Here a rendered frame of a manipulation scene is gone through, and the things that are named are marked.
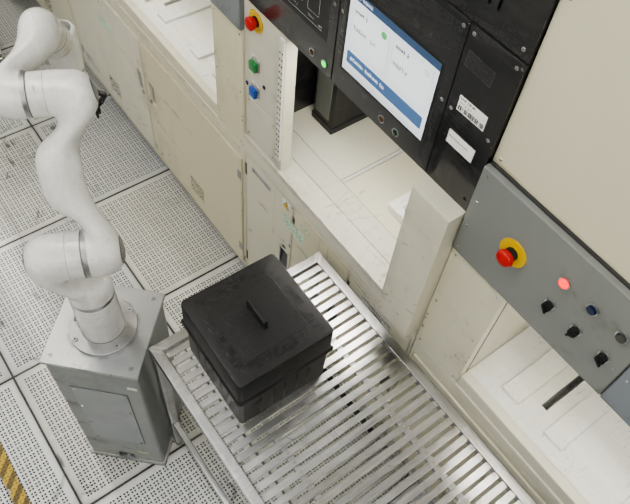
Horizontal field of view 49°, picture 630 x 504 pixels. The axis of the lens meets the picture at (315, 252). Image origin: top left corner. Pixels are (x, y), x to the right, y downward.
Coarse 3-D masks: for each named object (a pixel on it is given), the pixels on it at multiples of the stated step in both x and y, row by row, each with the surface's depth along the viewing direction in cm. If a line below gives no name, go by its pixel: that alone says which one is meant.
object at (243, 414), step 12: (192, 348) 193; (204, 360) 187; (324, 360) 189; (300, 372) 184; (312, 372) 190; (216, 384) 188; (288, 384) 185; (300, 384) 191; (228, 396) 182; (264, 396) 180; (276, 396) 186; (240, 408) 177; (252, 408) 181; (264, 408) 187; (240, 420) 184
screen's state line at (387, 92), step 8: (352, 56) 158; (352, 64) 159; (360, 64) 156; (360, 72) 158; (368, 72) 155; (368, 80) 157; (376, 80) 154; (376, 88) 156; (384, 88) 153; (384, 96) 155; (392, 96) 152; (400, 104) 151; (408, 112) 150; (416, 112) 148; (416, 120) 149
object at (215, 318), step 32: (224, 288) 180; (256, 288) 180; (288, 288) 181; (192, 320) 174; (224, 320) 174; (256, 320) 175; (288, 320) 176; (320, 320) 177; (224, 352) 170; (256, 352) 170; (288, 352) 171; (320, 352) 180; (224, 384) 175; (256, 384) 169
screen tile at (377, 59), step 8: (360, 8) 147; (352, 16) 151; (360, 16) 148; (368, 16) 146; (352, 24) 152; (360, 24) 150; (368, 24) 147; (376, 24) 145; (352, 32) 153; (368, 32) 149; (376, 32) 146; (352, 40) 155; (360, 40) 152; (376, 40) 148; (360, 48) 154; (368, 48) 151; (376, 48) 149; (384, 48) 147; (368, 56) 153; (376, 56) 150; (384, 56) 148; (376, 64) 152; (384, 64) 149
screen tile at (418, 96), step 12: (396, 48) 143; (408, 60) 142; (420, 60) 139; (396, 72) 147; (420, 72) 140; (432, 72) 137; (396, 84) 149; (408, 84) 146; (420, 84) 142; (408, 96) 147; (420, 96) 144; (420, 108) 146
